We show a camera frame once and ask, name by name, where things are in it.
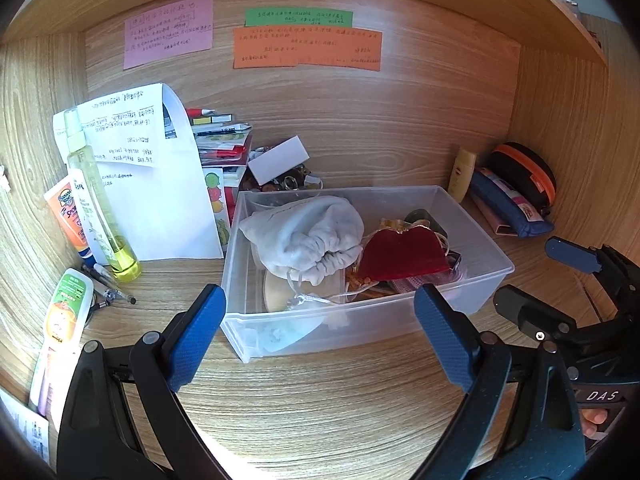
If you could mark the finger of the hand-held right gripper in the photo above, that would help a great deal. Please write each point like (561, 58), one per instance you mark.
(570, 252)
(530, 312)

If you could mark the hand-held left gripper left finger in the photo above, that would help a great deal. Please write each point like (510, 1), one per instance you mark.
(197, 340)

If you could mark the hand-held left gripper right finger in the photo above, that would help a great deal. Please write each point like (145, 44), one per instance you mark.
(445, 335)

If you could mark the pink mesh pouch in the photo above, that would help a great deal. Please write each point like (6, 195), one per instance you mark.
(405, 285)

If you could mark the light blue tube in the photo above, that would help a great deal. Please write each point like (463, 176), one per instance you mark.
(280, 337)

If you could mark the red velvet gold pouch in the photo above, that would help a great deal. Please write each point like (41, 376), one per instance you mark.
(400, 257)

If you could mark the clear plastic jar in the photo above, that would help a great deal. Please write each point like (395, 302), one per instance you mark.
(277, 292)

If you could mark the clear plastic storage box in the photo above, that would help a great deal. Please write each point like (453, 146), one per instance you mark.
(350, 330)

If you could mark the dark green jar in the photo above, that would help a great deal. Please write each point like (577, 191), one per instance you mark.
(417, 217)

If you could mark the wooden desktop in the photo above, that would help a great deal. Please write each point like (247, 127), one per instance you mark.
(325, 400)

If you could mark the person's right hand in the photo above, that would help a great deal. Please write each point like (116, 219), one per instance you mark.
(595, 422)

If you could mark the pink wallet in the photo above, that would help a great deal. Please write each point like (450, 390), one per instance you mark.
(492, 222)

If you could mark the blue pencil pouch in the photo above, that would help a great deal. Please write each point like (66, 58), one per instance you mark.
(500, 205)

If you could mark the clear ballpoint pen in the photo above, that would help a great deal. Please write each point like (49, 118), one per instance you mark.
(117, 292)

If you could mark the black orange zip case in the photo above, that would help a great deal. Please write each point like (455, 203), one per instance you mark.
(520, 170)

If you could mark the dark pen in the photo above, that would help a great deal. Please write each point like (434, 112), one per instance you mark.
(97, 287)

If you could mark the yellow spray bottle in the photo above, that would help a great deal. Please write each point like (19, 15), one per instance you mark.
(122, 255)

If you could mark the small yellow bottle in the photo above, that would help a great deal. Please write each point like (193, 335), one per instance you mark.
(462, 175)

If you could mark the white folded paper sheet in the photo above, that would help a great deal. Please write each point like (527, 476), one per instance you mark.
(165, 210)

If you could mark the green white squeeze bottle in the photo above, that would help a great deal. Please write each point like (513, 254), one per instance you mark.
(65, 310)

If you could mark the red packet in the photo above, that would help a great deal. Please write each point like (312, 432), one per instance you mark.
(231, 205)

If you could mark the fruit sticker sheet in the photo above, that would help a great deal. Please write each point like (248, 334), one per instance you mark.
(216, 200)

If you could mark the orange purple highlighter pen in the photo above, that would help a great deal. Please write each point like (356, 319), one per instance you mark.
(42, 385)

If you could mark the white lotion tube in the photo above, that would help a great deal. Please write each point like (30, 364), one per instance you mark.
(82, 200)

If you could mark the orange sunscreen tube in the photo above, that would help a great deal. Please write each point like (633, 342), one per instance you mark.
(65, 210)

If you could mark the pile of small trinkets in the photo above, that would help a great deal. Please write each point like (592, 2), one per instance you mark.
(300, 180)

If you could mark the white printed leaflet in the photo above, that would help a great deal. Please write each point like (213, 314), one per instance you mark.
(27, 430)

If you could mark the small white cardboard box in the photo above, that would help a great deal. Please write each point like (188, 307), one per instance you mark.
(277, 160)

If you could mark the stack of booklets and packets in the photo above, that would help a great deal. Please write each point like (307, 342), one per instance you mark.
(220, 135)

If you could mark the pink paper note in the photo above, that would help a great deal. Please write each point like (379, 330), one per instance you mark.
(167, 32)

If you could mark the orange paper note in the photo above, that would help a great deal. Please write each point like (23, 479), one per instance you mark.
(310, 47)

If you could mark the green paper note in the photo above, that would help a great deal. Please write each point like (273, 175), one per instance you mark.
(300, 17)

